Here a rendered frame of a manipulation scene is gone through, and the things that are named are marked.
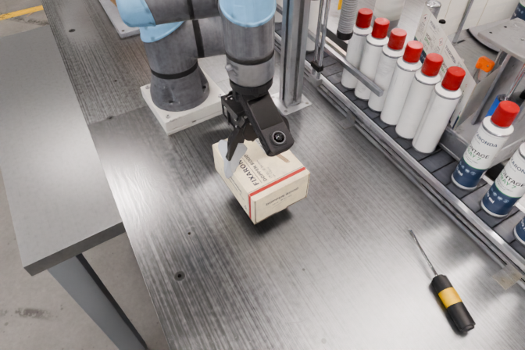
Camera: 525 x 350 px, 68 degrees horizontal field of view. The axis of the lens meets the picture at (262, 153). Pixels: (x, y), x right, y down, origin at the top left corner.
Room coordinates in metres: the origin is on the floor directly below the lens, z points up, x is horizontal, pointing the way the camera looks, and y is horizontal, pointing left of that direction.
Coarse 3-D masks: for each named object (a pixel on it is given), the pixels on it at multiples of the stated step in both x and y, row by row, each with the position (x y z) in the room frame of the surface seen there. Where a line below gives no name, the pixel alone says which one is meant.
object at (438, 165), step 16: (336, 64) 0.92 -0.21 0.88; (336, 80) 0.84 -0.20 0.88; (352, 96) 0.78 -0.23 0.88; (368, 112) 0.71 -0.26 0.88; (384, 128) 0.66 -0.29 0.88; (400, 144) 0.61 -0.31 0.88; (416, 160) 0.56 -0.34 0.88; (432, 160) 0.56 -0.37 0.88; (448, 160) 0.56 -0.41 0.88; (448, 176) 0.52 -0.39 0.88; (464, 192) 0.47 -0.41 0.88; (480, 192) 0.47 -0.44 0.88; (480, 208) 0.43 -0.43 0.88; (512, 208) 0.43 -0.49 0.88; (496, 224) 0.40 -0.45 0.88; (512, 224) 0.40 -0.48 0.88; (512, 240) 0.36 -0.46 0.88
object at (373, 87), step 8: (280, 8) 1.08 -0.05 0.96; (312, 40) 0.92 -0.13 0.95; (320, 40) 0.91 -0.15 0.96; (328, 48) 0.87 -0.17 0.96; (336, 56) 0.83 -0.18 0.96; (344, 64) 0.81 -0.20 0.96; (352, 72) 0.78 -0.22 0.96; (360, 72) 0.77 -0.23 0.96; (360, 80) 0.75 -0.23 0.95; (368, 80) 0.73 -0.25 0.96; (376, 88) 0.70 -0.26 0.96
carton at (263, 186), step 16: (256, 144) 0.53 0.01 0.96; (240, 160) 0.49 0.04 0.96; (256, 160) 0.49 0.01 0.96; (272, 160) 0.49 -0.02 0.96; (288, 160) 0.49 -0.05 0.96; (224, 176) 0.49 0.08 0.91; (240, 176) 0.45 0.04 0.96; (256, 176) 0.45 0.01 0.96; (272, 176) 0.45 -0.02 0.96; (288, 176) 0.45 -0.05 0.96; (304, 176) 0.45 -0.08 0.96; (240, 192) 0.44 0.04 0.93; (256, 192) 0.41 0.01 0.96; (272, 192) 0.41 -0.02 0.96; (288, 192) 0.43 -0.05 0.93; (304, 192) 0.45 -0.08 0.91; (256, 208) 0.40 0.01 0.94; (272, 208) 0.41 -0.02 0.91
